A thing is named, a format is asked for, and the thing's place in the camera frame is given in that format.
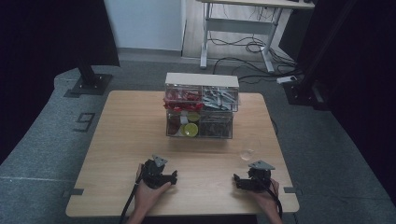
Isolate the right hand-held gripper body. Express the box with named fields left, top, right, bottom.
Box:
left=247, top=160, right=276, bottom=192

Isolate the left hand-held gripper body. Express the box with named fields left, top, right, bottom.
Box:
left=141, top=154, right=172, bottom=189

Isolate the heap of dark dried leaves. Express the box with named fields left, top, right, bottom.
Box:
left=199, top=116, right=233, bottom=138

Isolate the clear acrylic drawer organizer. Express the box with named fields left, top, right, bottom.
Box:
left=163, top=72, right=241, bottom=140

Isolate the person's right hand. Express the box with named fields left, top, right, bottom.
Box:
left=248, top=178, right=280, bottom=215

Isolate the person's left hand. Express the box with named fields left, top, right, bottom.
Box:
left=134, top=164, right=172, bottom=215

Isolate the black tape strip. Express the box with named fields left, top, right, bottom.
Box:
left=283, top=186, right=303, bottom=196
left=62, top=188, right=85, bottom=198

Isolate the large yellow-green capsule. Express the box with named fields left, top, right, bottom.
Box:
left=181, top=122, right=200, bottom=138

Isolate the dark brown capsule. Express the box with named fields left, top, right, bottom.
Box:
left=167, top=116, right=181, bottom=135

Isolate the small yellow-green capsule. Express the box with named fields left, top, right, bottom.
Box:
left=186, top=111, right=202, bottom=123

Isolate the pile of red packets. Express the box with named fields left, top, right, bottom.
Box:
left=163, top=88, right=205, bottom=113

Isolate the pile of grey packets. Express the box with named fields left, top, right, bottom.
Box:
left=202, top=87, right=239, bottom=112

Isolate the black tape number mark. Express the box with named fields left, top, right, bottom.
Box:
left=73, top=112, right=96, bottom=133

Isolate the white power strip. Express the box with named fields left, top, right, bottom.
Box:
left=276, top=75, right=298, bottom=85

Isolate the black curtain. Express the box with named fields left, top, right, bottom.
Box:
left=0, top=0, right=120, bottom=164
left=295, top=0, right=396, bottom=200

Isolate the white-legged desk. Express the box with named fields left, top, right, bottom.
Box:
left=195, top=0, right=316, bottom=74

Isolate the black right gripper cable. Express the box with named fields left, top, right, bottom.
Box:
left=260, top=176, right=284, bottom=219

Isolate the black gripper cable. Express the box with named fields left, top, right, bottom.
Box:
left=260, top=176, right=284, bottom=219
left=119, top=163, right=146, bottom=224

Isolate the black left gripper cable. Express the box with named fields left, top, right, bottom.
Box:
left=119, top=163, right=146, bottom=224

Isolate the black metal frame stand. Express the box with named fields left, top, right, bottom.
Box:
left=281, top=0, right=359, bottom=112

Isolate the black stand with base plate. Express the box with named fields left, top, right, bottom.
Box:
left=70, top=57, right=114, bottom=96

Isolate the tangle of black floor cables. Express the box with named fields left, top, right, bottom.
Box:
left=207, top=29, right=298, bottom=86

